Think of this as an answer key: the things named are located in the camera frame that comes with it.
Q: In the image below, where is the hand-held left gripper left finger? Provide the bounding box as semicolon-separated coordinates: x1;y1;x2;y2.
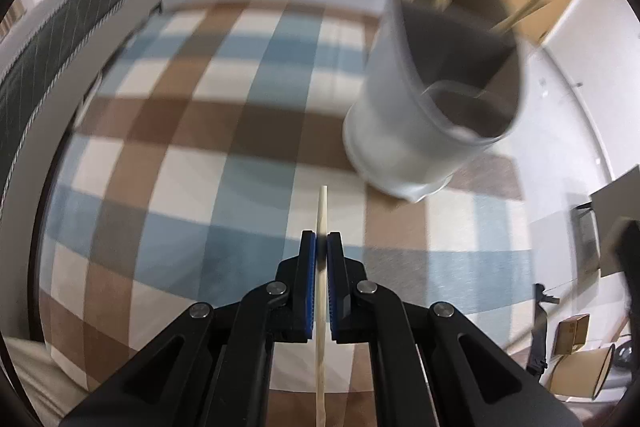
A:
60;230;318;427

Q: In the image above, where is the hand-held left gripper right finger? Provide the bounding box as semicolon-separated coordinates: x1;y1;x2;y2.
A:
325;230;583;427

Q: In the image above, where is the grey white utensil holder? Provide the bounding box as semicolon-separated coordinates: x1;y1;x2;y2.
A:
343;0;527;204

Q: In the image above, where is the small cardboard box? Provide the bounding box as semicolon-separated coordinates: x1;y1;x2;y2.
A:
552;314;591;355

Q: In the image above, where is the black stand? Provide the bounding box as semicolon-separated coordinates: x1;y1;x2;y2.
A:
525;282;561;378

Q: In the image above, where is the beige lampshade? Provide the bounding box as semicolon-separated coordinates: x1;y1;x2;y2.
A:
547;344;617;400

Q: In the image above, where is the checked tablecloth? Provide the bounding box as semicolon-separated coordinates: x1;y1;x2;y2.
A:
37;2;536;395

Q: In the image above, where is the white cloth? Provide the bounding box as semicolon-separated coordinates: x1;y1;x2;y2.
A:
5;337;96;423

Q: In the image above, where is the grey quilted bed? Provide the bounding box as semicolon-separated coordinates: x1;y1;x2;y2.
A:
0;0;163;228

